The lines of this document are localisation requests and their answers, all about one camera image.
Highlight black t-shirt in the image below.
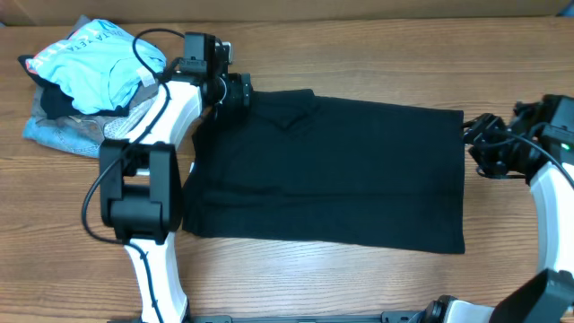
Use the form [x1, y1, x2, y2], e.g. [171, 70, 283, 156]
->
[183, 90, 465, 254]

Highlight light blue printed shirt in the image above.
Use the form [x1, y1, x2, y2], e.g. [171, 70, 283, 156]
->
[23, 19, 167, 115]

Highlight grey folded garment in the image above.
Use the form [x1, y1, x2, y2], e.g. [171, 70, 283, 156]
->
[30, 83, 158, 140]

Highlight dark navy folded garment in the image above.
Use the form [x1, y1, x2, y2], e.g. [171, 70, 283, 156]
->
[17, 54, 131, 121]

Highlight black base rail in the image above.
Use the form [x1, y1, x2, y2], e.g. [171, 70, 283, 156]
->
[190, 310, 421, 323]

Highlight blue denim jeans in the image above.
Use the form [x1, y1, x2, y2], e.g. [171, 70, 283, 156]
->
[22, 117, 103, 158]

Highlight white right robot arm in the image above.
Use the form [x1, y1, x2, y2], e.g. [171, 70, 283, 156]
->
[398, 112, 573, 322]

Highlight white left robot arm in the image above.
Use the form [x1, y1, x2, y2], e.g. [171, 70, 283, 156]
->
[94, 73, 253, 322]

